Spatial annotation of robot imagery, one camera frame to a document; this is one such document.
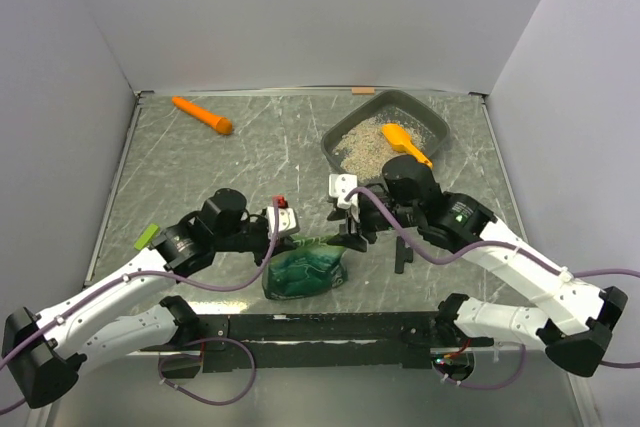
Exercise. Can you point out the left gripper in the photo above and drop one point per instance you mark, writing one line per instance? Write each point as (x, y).
(281, 244)

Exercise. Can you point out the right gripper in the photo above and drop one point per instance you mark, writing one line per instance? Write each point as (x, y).
(351, 240)

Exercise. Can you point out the green litter bag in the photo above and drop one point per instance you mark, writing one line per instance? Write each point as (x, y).
(314, 267)

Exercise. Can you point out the black T-shaped part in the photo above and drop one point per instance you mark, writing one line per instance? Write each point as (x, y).
(403, 254)

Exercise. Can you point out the yellow plastic scoop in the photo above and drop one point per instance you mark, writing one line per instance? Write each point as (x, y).
(400, 141)

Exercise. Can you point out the grey litter box tray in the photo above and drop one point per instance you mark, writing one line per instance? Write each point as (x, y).
(396, 102)

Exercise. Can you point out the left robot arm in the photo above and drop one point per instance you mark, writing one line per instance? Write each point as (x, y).
(46, 352)

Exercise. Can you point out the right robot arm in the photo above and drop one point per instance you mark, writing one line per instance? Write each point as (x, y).
(569, 319)

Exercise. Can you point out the litter granules pile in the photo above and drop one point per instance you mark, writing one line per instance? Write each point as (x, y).
(362, 150)

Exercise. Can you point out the black base bar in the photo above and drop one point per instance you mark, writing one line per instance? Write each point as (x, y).
(407, 339)

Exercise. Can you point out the orange carrot toy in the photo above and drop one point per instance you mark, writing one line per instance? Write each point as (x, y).
(218, 123)

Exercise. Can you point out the green rectangular block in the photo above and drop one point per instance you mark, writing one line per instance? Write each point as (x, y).
(146, 236)

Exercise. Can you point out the brown tape piece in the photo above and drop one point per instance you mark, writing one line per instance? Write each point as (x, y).
(363, 91)

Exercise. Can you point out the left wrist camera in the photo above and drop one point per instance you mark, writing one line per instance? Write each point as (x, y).
(282, 219)

